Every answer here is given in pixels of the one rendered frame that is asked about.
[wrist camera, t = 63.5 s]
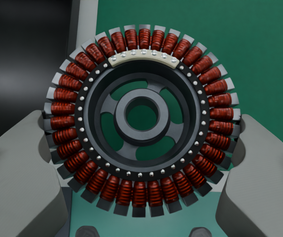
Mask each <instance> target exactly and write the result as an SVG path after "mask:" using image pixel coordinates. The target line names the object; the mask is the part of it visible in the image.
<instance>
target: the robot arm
mask: <svg viewBox="0 0 283 237"><path fill-rule="evenodd" d="M239 117H241V121H237V122H236V123H235V125H240V126H241V130H240V135H239V138H235V139H234V141H236V142H237V143H236V146H235V149H234V152H233V154H232V157H231V162H232V164H233V166H234V168H232V169H231V170H230V171H229V174H228V176H227V179H226V182H225V185H224V187H223V190H222V192H221V195H220V198H219V201H218V207H217V210H216V214H215V218H216V222H217V224H218V225H219V226H220V227H221V229H222V230H223V231H224V232H225V234H226V235H227V236H228V237H283V142H282V141H281V140H279V139H278V138H277V137H276V136H275V135H273V134H272V133H271V132H270V131H268V130H267V129H266V128H265V127H263V126H262V125H261V124H260V123H259V122H257V121H256V120H255V119H254V118H253V117H251V116H250V115H248V114H241V115H240V116H239ZM44 119H46V115H45V112H44V110H35V111H33V112H31V113H30V114H29V115H28V116H26V117H25V118H24V119H22V120H21V121H20V122H18V123H17V124H16V125H14V126H13V127H12V128H11V129H9V130H8V131H7V132H6V133H4V134H3V135H2V136H1V137H0V237H54V236H55V235H56V233H57V232H58V231H59V230H60V229H61V228H62V227H63V225H64V224H65V223H66V221H67V219H68V211H67V207H66V203H65V198H64V195H63V192H62V188H61V185H60V182H59V178H58V175H57V171H56V168H55V167H54V166H53V165H51V164H49V162H50V160H51V158H52V156H51V153H50V150H49V146H48V142H47V139H46V135H50V133H48V132H44V129H43V124H44V121H43V120H44ZM75 237H100V236H99V234H98V231H97V229H96V228H95V227H94V226H81V227H79V228H78V229H77V231H76V234H75ZM189 237H212V234H211V232H210V231H209V230H208V229H207V228H205V227H194V228H192V230H191V232H190V234H189Z"/></svg>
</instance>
